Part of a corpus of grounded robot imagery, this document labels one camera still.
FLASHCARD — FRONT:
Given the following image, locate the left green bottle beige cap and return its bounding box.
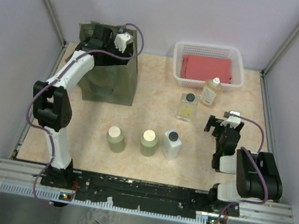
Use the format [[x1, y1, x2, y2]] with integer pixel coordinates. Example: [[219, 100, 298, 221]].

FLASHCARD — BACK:
[[106, 126, 126, 153]]

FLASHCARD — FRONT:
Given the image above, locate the white square bottle black cap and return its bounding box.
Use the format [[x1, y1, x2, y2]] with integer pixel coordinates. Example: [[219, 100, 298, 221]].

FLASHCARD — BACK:
[[161, 129, 182, 160]]

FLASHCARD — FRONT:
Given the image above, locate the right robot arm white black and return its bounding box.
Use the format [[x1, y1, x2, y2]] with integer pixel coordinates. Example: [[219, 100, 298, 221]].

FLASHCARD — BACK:
[[196, 115, 283, 215]]

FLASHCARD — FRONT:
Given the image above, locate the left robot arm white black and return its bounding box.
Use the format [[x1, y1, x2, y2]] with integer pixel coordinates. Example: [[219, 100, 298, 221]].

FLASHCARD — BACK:
[[27, 23, 116, 188]]

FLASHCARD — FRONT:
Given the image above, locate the green canvas bag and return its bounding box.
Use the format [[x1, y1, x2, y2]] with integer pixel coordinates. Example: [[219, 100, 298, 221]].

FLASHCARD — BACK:
[[75, 22, 140, 106]]

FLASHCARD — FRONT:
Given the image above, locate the white plastic basket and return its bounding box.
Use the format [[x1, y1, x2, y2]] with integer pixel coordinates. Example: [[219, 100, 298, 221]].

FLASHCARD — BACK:
[[173, 41, 245, 91]]

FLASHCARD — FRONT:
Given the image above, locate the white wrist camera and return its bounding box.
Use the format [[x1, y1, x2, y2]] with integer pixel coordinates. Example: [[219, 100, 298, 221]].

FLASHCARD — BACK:
[[220, 111, 241, 129], [114, 28, 134, 53]]

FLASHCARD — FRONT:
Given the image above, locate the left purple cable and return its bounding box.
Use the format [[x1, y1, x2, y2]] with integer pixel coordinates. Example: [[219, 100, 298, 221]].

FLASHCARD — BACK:
[[12, 9, 148, 218]]

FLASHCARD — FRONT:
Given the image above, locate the red folded cloth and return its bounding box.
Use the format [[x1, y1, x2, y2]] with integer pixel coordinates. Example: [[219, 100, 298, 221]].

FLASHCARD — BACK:
[[180, 54, 232, 84]]

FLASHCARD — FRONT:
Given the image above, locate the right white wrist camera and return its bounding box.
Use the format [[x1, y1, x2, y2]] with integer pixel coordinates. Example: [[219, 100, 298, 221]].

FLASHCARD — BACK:
[[220, 111, 241, 129]]

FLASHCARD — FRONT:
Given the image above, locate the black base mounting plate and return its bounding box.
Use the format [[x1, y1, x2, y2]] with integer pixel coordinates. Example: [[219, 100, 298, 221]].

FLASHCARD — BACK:
[[32, 170, 240, 224]]

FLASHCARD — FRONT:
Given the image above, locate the right green bottle beige cap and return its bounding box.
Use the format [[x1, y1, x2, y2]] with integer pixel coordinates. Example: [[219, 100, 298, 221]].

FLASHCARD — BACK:
[[140, 129, 158, 157]]

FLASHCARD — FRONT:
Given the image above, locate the aluminium front rail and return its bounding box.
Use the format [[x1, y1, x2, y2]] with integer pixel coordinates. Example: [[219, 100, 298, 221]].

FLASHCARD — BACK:
[[0, 159, 293, 224]]

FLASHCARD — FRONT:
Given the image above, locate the clear square bottle black cap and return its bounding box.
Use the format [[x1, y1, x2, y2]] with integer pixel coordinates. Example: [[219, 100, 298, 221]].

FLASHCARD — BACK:
[[176, 93, 198, 122]]

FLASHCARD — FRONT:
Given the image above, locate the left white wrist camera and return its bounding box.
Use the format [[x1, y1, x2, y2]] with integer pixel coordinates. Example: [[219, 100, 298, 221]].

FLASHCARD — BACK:
[[114, 28, 134, 53]]

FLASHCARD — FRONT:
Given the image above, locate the amber bottle white cap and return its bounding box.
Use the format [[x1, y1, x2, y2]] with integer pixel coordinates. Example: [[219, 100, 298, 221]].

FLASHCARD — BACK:
[[199, 77, 223, 108]]

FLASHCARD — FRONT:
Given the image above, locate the green bottle beige cap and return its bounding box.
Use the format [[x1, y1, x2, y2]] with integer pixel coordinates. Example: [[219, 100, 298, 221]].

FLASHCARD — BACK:
[[106, 126, 126, 153], [140, 129, 158, 157]]

